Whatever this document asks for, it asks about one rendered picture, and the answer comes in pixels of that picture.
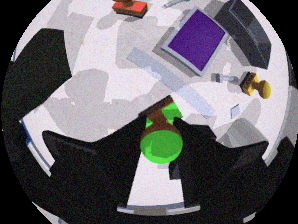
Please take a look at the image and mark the red rubber stamp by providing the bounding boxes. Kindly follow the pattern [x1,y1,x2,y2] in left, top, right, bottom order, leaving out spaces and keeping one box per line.
[112,0,148,19]

